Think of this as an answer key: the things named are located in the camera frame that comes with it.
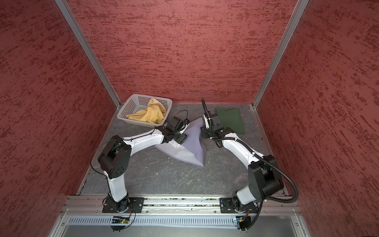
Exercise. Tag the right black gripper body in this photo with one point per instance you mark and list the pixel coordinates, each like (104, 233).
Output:
(207, 133)

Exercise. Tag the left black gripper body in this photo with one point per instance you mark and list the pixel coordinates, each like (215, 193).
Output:
(179, 138)

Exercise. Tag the green skirt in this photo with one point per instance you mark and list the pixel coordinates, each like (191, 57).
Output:
(231, 117)

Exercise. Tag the lavender skirt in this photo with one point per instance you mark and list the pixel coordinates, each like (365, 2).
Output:
(192, 150)

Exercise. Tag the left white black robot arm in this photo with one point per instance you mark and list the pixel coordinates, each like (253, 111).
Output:
(115, 157)

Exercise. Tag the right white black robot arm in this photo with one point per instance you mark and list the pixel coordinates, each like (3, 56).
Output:
(263, 178)

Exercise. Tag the yellow skirt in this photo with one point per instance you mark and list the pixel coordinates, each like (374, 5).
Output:
(154, 113)

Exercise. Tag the white plastic laundry basket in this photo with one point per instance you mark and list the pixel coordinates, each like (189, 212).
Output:
(139, 102)

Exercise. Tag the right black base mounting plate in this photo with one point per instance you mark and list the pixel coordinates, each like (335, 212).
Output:
(232, 205)

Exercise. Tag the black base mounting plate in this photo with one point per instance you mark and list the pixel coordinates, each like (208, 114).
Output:
(126, 205)
(232, 205)

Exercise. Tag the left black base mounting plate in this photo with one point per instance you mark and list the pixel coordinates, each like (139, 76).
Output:
(126, 205)

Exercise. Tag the right small circuit board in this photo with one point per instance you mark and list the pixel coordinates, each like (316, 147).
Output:
(242, 223)

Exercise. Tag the small circuit board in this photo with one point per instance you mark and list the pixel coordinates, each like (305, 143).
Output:
(242, 223)
(120, 220)

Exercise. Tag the left small circuit board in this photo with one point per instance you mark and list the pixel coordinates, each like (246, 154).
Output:
(120, 220)

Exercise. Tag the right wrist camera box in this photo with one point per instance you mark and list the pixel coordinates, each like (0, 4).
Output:
(206, 120)

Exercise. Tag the aluminium front rail frame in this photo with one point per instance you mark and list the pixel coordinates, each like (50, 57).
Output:
(172, 211)

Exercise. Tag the right aluminium corner post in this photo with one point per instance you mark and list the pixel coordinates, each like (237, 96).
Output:
(290, 28)

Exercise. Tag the aluminium corner post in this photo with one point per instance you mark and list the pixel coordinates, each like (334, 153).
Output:
(290, 28)
(69, 17)

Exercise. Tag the left aluminium corner post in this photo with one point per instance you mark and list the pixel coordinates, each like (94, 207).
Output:
(69, 17)

